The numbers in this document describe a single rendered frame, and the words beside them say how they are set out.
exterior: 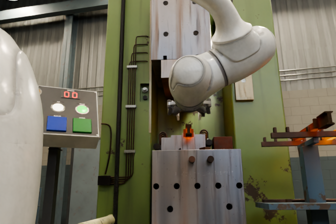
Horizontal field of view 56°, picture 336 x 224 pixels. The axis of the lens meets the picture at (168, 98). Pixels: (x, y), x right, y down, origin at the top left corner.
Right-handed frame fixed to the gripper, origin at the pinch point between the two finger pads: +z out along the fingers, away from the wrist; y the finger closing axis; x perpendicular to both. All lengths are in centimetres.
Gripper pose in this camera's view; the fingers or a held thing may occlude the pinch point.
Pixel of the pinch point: (188, 114)
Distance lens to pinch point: 111.0
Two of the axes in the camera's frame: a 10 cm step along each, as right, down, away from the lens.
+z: 0.6, 2.9, 9.5
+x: -0.1, -9.6, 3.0
